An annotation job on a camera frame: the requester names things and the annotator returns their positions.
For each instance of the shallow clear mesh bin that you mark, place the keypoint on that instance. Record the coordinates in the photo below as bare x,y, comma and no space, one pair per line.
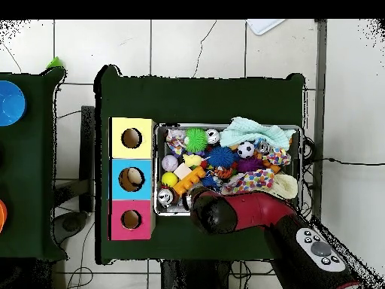
295,168

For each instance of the purple spiky ball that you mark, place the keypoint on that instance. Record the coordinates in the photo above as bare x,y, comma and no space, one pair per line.
249,165

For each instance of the blue spiky ball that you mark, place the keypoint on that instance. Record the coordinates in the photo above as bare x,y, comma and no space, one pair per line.
221,156

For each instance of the white tray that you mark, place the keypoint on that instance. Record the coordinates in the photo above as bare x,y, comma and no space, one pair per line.
264,25

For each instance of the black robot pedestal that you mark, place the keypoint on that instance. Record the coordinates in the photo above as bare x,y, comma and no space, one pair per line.
195,277

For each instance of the mint green cloth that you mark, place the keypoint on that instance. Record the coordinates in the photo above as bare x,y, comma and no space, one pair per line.
249,132

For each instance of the orange bowl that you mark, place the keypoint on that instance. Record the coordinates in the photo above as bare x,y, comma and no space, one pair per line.
2,215

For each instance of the black and white soccer ball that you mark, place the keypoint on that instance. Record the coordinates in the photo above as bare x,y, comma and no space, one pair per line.
246,149

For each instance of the polka dot cloth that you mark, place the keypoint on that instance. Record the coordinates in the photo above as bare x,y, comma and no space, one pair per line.
252,180

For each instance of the small green object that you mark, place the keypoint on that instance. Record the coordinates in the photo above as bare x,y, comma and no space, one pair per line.
54,63

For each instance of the blue bowl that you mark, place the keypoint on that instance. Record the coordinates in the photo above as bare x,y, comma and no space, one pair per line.
10,104

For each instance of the cream knitted cloth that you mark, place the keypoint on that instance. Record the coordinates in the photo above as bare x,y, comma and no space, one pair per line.
285,185

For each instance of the orange toy brick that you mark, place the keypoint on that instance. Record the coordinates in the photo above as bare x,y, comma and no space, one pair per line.
188,181

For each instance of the wooden box with three holes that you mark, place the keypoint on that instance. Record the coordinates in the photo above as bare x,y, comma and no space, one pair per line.
144,192

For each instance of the yellow ball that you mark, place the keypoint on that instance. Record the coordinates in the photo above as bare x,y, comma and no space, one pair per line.
169,179

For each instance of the white baseball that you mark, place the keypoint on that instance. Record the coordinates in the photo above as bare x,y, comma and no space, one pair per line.
170,163

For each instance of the dark green side tablecloth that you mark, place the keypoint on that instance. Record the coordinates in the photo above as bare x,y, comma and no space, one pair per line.
33,165

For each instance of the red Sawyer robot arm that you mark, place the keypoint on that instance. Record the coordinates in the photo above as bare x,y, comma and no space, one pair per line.
255,210

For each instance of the green spiky ball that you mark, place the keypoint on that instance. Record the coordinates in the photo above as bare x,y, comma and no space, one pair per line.
196,140

